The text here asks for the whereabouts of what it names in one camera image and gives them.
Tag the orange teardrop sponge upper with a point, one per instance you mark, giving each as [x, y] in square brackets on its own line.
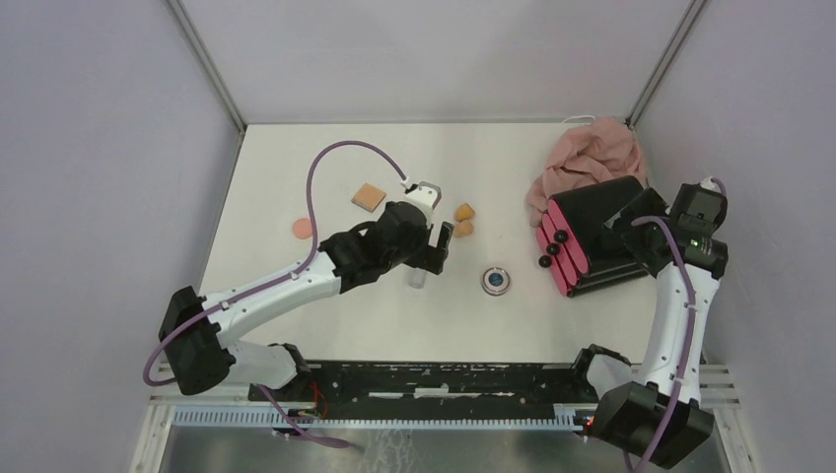
[464, 212]

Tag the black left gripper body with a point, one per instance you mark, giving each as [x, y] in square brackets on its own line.
[421, 254]

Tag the aluminium frame rail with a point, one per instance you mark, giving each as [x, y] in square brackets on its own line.
[237, 405]

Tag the round clear powder jar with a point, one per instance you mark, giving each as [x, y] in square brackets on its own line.
[495, 281]

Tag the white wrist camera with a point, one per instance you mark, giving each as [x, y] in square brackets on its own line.
[425, 196]
[706, 200]

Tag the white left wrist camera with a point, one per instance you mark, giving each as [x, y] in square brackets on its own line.
[425, 196]

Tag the round pink powder puff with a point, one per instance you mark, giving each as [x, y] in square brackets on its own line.
[302, 229]

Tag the black drawer organizer case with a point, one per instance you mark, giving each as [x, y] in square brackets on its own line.
[586, 209]

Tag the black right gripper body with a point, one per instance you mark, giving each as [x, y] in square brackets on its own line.
[648, 203]

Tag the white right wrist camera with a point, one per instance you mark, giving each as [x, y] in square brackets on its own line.
[706, 200]

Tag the pink drawer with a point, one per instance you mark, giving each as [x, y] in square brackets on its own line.
[556, 247]
[547, 262]
[570, 242]

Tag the pink crumpled cloth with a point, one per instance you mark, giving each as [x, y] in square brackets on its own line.
[585, 155]

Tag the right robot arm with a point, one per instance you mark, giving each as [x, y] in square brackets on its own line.
[654, 415]

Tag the pink top drawer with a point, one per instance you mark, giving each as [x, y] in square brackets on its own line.
[570, 242]

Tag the pink bottom drawer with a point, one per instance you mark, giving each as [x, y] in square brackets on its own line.
[547, 262]

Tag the pink middle drawer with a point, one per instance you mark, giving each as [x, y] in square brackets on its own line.
[556, 247]

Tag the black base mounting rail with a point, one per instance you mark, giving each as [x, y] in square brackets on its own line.
[346, 390]

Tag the orange teardrop sponge lower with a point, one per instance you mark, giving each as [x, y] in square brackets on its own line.
[463, 228]

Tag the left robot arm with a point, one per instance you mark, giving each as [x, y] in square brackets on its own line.
[202, 336]

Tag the square tan makeup sponge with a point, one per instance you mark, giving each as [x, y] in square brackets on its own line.
[368, 197]

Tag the orange teardrop sponge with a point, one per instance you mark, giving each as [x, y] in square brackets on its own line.
[463, 228]
[464, 212]

